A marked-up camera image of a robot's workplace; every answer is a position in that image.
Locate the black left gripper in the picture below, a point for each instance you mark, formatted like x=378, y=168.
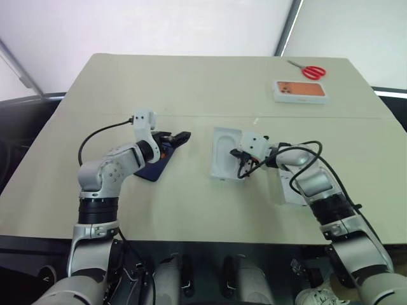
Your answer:
x=160, y=142

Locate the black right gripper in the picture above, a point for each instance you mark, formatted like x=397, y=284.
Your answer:
x=245, y=157

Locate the white phone box tray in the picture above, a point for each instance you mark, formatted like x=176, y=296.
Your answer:
x=222, y=155

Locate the dark blue phone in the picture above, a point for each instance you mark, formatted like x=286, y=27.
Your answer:
x=152, y=170

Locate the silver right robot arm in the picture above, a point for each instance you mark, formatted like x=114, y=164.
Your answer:
x=314, y=185

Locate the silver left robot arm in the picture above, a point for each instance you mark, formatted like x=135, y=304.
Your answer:
x=95, y=173

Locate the white phone box lid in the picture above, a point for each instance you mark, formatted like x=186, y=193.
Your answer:
x=287, y=190

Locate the phone box with orange print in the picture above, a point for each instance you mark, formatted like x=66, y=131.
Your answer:
x=300, y=91

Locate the grey rounded robot leg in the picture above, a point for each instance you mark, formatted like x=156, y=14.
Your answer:
x=167, y=281
x=254, y=284

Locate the white sneaker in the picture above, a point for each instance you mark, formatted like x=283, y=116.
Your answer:
x=314, y=295

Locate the grey metal pole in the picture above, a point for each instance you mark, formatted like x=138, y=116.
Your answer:
x=20, y=68

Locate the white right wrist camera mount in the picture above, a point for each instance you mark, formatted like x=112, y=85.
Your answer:
x=254, y=145

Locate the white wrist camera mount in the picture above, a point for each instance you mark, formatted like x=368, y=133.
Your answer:
x=254, y=145
x=142, y=125

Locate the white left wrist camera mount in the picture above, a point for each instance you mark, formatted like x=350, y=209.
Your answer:
x=142, y=125

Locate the grey window frame post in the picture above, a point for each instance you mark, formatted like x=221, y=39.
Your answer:
x=288, y=30

